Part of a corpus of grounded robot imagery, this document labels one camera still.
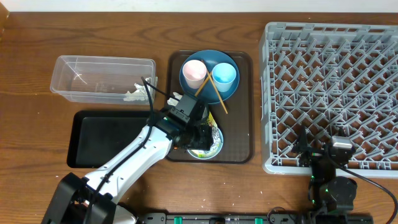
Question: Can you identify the dark blue plate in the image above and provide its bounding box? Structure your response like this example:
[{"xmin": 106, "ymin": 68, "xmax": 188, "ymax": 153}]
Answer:
[{"xmin": 179, "ymin": 50, "xmax": 240, "ymax": 105}]

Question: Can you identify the black plastic tray bin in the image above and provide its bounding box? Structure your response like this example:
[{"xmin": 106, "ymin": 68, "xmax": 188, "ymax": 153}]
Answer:
[{"xmin": 67, "ymin": 110, "xmax": 150, "ymax": 168}]

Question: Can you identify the grey dishwasher rack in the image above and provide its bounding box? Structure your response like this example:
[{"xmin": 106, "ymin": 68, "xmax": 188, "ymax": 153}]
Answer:
[{"xmin": 259, "ymin": 22, "xmax": 397, "ymax": 179}]

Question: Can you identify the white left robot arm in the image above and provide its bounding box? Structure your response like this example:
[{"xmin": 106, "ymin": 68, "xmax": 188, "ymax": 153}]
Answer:
[{"xmin": 42, "ymin": 105, "xmax": 212, "ymax": 223}]

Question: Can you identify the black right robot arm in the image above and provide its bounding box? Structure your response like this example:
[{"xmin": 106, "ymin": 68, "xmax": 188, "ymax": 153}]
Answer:
[{"xmin": 292, "ymin": 126, "xmax": 358, "ymax": 222}]

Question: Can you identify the pink cup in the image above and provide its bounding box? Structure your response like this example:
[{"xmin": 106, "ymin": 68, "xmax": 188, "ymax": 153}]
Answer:
[{"xmin": 182, "ymin": 60, "xmax": 207, "ymax": 89}]

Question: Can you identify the white tissue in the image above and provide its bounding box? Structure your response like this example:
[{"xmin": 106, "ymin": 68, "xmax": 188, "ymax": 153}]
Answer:
[{"xmin": 167, "ymin": 92, "xmax": 182, "ymax": 106}]

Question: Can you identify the brown serving tray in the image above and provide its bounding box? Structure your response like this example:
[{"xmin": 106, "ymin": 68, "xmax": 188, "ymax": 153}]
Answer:
[{"xmin": 167, "ymin": 50, "xmax": 254, "ymax": 164}]

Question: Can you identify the wooden chopstick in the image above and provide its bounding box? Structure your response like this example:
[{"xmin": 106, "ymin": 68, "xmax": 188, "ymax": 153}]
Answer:
[
  {"xmin": 206, "ymin": 68, "xmax": 228, "ymax": 114},
  {"xmin": 195, "ymin": 72, "xmax": 211, "ymax": 97}
]

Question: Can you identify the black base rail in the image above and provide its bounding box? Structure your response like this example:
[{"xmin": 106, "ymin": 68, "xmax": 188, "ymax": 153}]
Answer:
[{"xmin": 137, "ymin": 212, "xmax": 374, "ymax": 224}]

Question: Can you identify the clear plastic bin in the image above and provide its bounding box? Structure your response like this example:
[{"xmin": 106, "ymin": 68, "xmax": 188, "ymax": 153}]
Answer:
[{"xmin": 50, "ymin": 55, "xmax": 157, "ymax": 105}]

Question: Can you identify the wooden chopstick left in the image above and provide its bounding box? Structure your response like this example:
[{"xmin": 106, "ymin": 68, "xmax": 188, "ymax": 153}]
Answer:
[{"xmin": 195, "ymin": 72, "xmax": 211, "ymax": 97}]

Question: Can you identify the white paper napkin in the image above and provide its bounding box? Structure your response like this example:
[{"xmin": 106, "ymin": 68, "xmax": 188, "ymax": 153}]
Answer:
[{"xmin": 123, "ymin": 82, "xmax": 149, "ymax": 104}]

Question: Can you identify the wooden chopstick right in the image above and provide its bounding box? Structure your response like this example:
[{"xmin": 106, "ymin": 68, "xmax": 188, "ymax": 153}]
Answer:
[{"xmin": 206, "ymin": 68, "xmax": 228, "ymax": 114}]

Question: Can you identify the light blue cup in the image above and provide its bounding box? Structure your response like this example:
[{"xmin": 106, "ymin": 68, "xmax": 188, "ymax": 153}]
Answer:
[{"xmin": 212, "ymin": 63, "xmax": 237, "ymax": 93}]

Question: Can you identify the yellow green snack wrapper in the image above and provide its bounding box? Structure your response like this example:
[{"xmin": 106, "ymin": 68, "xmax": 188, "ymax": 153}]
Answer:
[{"xmin": 191, "ymin": 113, "xmax": 223, "ymax": 159}]

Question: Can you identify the light blue bowl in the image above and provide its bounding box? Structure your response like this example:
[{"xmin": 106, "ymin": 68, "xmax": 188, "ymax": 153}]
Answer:
[{"xmin": 188, "ymin": 127, "xmax": 223, "ymax": 160}]

